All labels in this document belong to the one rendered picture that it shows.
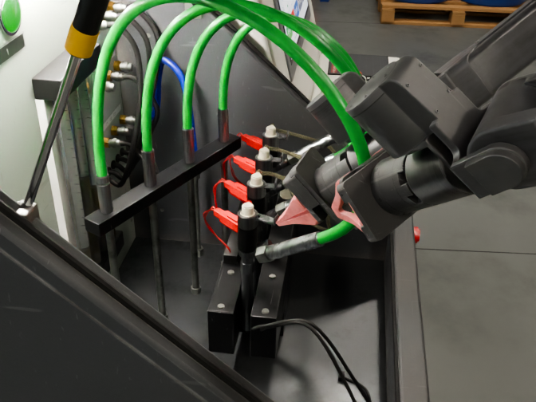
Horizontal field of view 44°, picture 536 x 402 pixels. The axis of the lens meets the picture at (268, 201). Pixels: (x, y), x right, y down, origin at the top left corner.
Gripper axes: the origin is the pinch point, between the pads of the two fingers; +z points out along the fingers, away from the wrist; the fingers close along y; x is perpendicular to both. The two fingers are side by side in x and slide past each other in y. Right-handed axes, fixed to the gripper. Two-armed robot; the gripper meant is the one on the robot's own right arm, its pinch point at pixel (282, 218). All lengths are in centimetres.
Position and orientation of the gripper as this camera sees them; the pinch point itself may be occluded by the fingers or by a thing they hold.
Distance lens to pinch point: 87.5
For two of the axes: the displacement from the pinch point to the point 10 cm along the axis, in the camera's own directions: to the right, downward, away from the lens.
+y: -6.7, -7.3, -1.5
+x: -3.8, 5.1, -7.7
